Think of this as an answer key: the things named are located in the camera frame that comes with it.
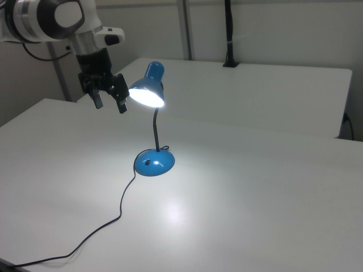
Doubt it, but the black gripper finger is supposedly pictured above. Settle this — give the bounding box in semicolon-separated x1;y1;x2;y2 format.
91;90;104;109
112;91;128;114

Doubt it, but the black clamped camera pole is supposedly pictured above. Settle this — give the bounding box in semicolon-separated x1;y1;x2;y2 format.
222;0;239;69

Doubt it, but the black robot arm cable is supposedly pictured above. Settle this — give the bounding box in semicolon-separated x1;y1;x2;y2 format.
22;41;71;62

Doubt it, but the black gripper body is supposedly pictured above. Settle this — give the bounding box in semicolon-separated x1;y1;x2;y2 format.
75;48;128;99

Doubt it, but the blue desk lamp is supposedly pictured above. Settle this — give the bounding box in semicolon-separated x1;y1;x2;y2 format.
128;61;176;178

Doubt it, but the black lamp power cord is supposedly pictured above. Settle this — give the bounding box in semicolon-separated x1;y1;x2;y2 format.
11;146;170;269

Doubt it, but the white rear table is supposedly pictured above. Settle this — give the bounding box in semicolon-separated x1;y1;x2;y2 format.
76;58;353;139

